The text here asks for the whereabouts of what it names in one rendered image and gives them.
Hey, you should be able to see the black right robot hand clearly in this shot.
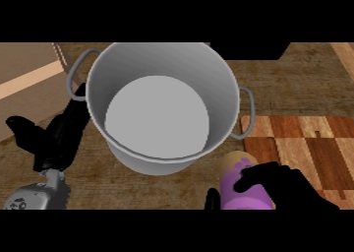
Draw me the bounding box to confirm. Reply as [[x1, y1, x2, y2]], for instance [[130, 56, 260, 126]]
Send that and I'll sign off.
[[205, 160, 341, 211]]

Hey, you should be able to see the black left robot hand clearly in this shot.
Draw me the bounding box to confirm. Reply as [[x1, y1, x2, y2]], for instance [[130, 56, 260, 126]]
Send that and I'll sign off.
[[5, 82, 90, 173]]

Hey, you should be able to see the purple can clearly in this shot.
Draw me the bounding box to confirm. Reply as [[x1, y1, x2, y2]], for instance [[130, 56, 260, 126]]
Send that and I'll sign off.
[[220, 151, 276, 211]]

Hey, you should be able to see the checkered wooden cutting board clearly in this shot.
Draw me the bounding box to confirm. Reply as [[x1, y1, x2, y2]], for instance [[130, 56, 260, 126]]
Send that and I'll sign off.
[[239, 115, 354, 211]]

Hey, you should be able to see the grey metal pot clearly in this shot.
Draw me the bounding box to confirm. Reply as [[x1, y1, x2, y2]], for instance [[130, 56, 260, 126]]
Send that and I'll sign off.
[[65, 42, 256, 176]]

